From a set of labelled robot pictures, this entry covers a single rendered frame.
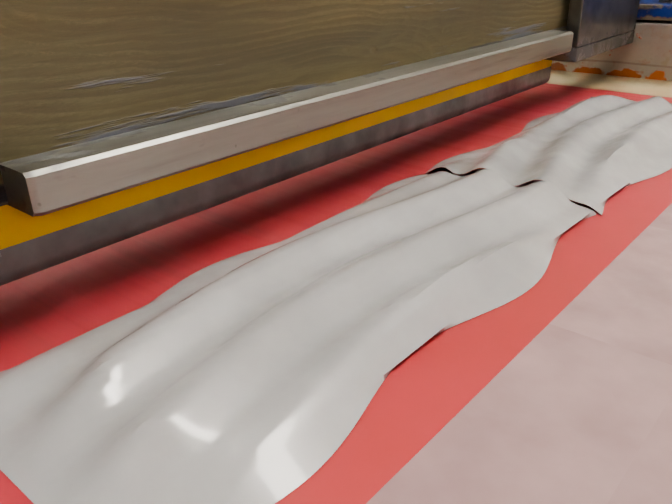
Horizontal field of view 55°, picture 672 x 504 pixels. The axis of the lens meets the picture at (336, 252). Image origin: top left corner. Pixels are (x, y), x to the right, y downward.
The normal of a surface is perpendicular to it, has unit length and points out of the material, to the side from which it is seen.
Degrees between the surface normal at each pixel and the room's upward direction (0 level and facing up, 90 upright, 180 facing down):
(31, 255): 75
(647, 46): 90
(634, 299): 15
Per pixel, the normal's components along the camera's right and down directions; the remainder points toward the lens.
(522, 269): 0.22, -0.76
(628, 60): -0.65, 0.34
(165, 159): 0.76, 0.26
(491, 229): 0.32, -0.60
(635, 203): -0.02, -0.90
